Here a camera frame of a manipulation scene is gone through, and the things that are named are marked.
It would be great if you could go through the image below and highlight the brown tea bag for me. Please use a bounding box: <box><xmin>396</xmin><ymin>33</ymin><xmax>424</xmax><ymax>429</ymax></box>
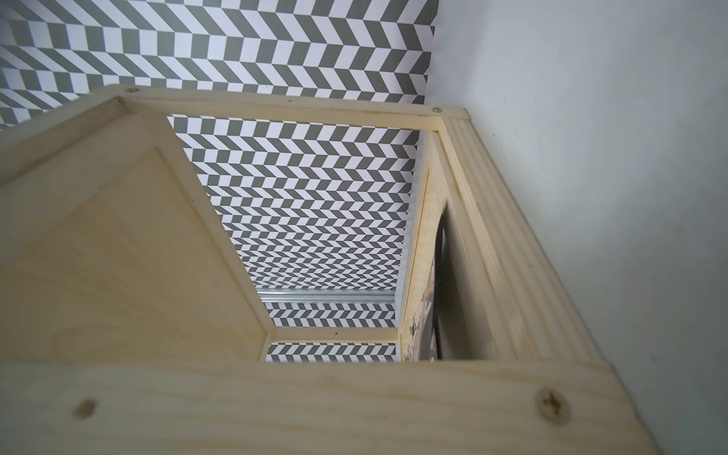
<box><xmin>433</xmin><ymin>219</ymin><xmax>454</xmax><ymax>360</ymax></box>
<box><xmin>404</xmin><ymin>260</ymin><xmax>439</xmax><ymax>361</ymax></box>

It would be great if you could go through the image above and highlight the light wooden two-tier shelf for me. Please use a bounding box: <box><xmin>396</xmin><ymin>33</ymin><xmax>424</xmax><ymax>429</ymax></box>
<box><xmin>1</xmin><ymin>85</ymin><xmax>658</xmax><ymax>454</ymax></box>

